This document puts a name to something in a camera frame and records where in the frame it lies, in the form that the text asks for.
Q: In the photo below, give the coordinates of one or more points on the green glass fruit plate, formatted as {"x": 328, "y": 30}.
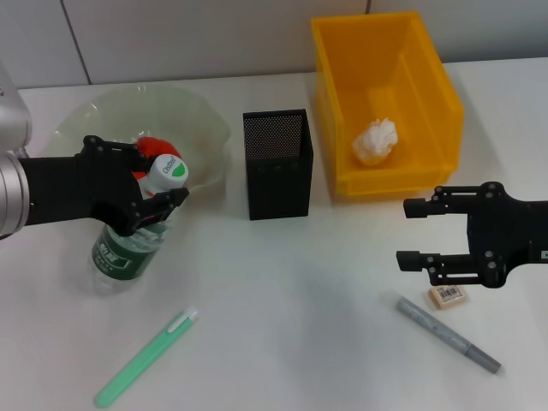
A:
{"x": 192, "y": 124}

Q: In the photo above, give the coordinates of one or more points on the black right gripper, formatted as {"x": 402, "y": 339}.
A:
{"x": 509, "y": 231}

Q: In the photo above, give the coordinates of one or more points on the orange toy fruit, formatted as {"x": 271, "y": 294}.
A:
{"x": 158, "y": 145}

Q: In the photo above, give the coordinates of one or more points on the grey marker pen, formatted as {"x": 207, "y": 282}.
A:
{"x": 441, "y": 334}

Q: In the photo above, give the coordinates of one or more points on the green pen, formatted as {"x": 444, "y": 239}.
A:
{"x": 141, "y": 364}

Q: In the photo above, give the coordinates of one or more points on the white paper ball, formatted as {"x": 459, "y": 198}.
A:
{"x": 377, "y": 143}

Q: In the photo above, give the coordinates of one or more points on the yellow plastic bin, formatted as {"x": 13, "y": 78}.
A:
{"x": 364, "y": 85}

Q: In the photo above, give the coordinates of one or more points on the clear bottle with green label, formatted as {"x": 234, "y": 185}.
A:
{"x": 115, "y": 257}

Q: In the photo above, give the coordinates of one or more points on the black mesh pen holder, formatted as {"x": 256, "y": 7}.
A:
{"x": 278, "y": 180}

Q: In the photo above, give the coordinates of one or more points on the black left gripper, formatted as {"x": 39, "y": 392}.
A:
{"x": 68, "y": 188}

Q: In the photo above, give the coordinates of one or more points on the beige eraser with barcode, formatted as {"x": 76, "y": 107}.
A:
{"x": 445, "y": 298}

